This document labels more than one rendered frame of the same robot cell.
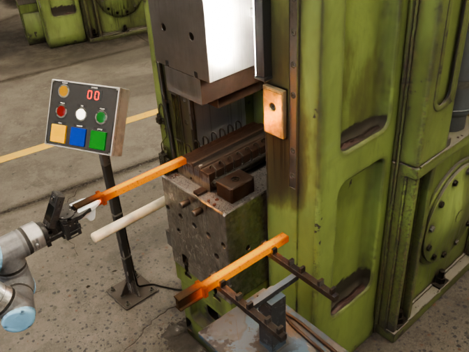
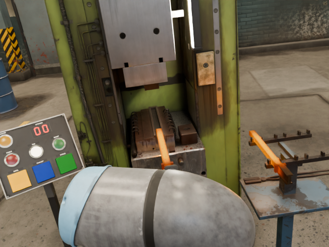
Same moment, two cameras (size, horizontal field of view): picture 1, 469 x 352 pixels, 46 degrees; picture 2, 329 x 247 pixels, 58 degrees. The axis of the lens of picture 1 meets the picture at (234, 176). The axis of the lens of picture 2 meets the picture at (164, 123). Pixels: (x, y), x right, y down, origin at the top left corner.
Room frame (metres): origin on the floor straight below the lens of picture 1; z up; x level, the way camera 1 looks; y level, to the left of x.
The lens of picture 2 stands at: (0.91, 1.22, 1.67)
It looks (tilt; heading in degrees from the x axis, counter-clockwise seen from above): 24 degrees down; 307
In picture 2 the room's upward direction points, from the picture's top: 7 degrees counter-clockwise
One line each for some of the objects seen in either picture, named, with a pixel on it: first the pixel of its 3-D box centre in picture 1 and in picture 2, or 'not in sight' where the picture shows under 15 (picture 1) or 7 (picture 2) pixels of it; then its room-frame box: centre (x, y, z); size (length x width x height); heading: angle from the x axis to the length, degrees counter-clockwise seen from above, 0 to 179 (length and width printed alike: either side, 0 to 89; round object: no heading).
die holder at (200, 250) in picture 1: (247, 209); (166, 162); (1.87, -0.04, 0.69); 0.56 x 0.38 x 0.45; 130
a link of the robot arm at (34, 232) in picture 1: (34, 237); not in sight; (1.34, 0.63, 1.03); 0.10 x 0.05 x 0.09; 40
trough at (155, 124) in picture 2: (236, 146); (155, 120); (1.89, -0.02, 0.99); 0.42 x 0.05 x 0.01; 130
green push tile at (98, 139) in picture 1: (98, 140); (66, 163); (1.99, 0.55, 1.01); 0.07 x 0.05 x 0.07; 65
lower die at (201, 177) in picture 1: (233, 151); (152, 126); (1.91, 0.00, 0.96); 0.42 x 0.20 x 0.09; 130
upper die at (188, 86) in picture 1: (227, 67); (143, 64); (1.91, 0.00, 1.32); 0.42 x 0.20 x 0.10; 130
